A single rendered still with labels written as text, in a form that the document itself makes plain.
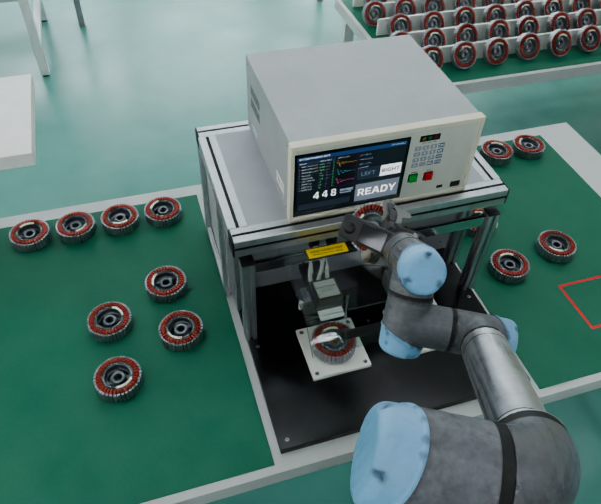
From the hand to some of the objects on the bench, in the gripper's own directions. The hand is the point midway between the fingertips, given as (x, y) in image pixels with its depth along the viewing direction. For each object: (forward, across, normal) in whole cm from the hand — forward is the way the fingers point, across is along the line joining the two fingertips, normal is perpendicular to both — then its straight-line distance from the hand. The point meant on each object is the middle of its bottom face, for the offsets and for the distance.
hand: (372, 227), depth 128 cm
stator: (+36, -40, +38) cm, 66 cm away
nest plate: (+16, -34, -7) cm, 38 cm away
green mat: (+25, -52, +46) cm, 74 cm away
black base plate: (+21, -29, -17) cm, 40 cm away
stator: (+46, +9, -66) cm, 81 cm away
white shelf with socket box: (+48, -51, +83) cm, 109 cm away
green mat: (+51, +11, -63) cm, 82 cm away
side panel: (+46, -30, +27) cm, 60 cm away
